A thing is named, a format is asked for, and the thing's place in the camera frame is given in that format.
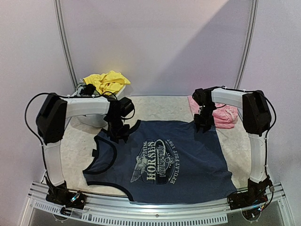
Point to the yellow garment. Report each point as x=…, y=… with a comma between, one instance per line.
x=107, y=82

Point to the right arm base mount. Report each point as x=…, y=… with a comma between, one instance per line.
x=262, y=192

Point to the aluminium front rail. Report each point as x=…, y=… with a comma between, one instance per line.
x=105, y=210

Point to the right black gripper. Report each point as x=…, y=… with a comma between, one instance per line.
x=203, y=120

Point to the pink patterned shorts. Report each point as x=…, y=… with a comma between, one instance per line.
x=225, y=116

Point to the white plastic laundry basket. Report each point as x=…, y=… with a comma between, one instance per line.
x=94, y=120

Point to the left aluminium frame post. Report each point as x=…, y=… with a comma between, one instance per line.
x=64, y=42

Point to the aluminium frame post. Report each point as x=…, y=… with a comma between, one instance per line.
x=64, y=42
x=247, y=43

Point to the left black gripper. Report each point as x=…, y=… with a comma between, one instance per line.
x=124, y=135

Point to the right aluminium frame post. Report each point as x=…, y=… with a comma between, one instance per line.
x=247, y=43

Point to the black garment in basket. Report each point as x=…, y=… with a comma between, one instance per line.
x=89, y=89

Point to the blue garment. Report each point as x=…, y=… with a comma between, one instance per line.
x=162, y=162

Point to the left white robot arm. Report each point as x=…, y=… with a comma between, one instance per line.
x=51, y=122

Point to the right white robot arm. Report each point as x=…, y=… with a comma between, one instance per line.
x=258, y=114

